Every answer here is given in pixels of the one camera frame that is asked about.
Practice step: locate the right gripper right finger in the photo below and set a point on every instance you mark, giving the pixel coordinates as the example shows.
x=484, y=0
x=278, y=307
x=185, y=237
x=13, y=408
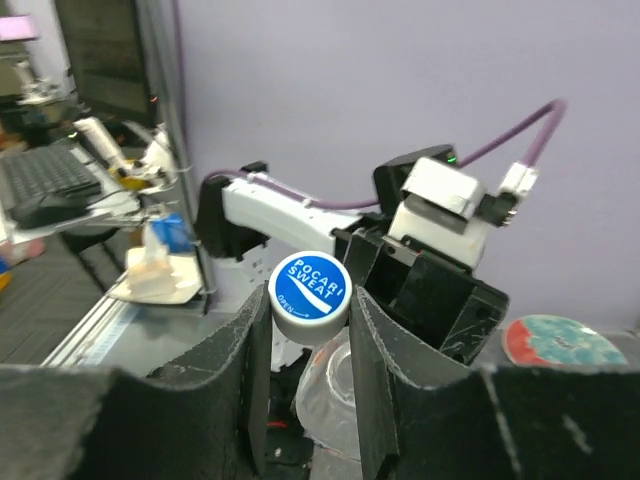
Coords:
x=422, y=415

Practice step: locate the clear Pocari Sweat bottle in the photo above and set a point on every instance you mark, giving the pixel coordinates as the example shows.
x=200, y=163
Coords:
x=325, y=399

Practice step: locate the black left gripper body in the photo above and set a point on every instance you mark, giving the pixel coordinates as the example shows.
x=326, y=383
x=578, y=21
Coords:
x=431, y=296

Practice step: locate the red teal floral plate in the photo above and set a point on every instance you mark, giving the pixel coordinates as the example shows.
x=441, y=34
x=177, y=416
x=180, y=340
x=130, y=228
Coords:
x=548, y=340

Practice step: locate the black keyboard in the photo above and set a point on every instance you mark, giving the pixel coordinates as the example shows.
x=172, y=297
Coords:
x=52, y=170

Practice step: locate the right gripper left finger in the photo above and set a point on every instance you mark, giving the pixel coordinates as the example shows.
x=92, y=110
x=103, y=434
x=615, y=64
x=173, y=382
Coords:
x=203, y=418

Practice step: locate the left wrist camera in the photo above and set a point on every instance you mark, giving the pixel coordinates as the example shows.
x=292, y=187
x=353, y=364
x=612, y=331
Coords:
x=450, y=212

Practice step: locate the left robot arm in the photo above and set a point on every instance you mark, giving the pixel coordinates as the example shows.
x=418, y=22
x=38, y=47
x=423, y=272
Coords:
x=241, y=210

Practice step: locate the blue white Pocari cap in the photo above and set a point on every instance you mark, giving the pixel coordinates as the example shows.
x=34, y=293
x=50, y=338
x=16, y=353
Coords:
x=310, y=294

